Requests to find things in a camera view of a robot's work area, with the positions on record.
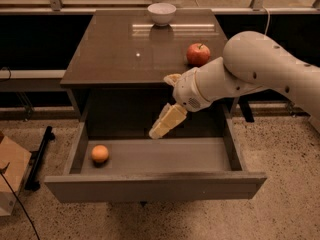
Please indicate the red apple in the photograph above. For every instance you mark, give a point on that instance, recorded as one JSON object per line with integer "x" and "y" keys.
{"x": 198, "y": 54}

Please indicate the black metal bar stand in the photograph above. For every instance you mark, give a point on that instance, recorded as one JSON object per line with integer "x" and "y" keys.
{"x": 36, "y": 158}

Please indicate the grey cabinet with counter top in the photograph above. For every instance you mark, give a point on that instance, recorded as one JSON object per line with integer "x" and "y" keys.
{"x": 115, "y": 78}

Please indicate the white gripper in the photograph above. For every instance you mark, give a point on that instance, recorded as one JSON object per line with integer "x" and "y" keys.
{"x": 187, "y": 91}

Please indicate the white bowl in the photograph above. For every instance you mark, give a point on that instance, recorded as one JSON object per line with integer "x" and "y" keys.
{"x": 161, "y": 13}

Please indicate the cardboard box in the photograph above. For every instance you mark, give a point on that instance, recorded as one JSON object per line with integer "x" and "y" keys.
{"x": 14, "y": 160}

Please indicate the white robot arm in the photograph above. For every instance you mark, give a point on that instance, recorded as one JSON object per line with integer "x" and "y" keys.
{"x": 250, "y": 63}

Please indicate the orange fruit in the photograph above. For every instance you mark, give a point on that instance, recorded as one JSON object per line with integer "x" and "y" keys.
{"x": 100, "y": 154}

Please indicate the open grey top drawer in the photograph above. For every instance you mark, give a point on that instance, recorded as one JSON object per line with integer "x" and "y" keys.
{"x": 198, "y": 160}

